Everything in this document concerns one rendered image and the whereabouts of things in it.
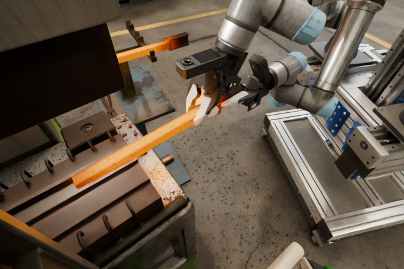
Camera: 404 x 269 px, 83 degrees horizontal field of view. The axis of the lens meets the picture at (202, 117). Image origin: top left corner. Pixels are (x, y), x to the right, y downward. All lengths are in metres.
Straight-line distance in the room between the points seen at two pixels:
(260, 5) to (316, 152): 1.28
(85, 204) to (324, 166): 1.37
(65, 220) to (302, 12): 0.60
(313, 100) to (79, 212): 0.72
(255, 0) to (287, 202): 1.35
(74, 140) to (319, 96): 0.73
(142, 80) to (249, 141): 1.00
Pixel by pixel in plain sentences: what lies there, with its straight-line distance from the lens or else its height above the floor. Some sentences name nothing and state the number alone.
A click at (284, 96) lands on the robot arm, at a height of 0.91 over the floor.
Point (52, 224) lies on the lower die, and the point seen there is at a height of 0.99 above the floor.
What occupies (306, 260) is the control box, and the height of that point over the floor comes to 0.98.
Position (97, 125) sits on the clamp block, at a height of 0.98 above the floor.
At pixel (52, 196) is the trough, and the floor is 0.99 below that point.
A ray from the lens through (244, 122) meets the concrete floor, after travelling 1.95.
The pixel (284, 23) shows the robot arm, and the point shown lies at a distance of 0.52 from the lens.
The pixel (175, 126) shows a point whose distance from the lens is 0.55.
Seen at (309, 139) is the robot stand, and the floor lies 0.21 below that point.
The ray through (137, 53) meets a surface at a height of 0.99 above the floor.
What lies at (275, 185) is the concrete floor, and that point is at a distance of 1.67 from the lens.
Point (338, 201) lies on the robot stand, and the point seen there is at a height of 0.21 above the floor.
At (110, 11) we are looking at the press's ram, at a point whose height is 1.37.
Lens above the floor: 1.44
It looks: 47 degrees down
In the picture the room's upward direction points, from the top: straight up
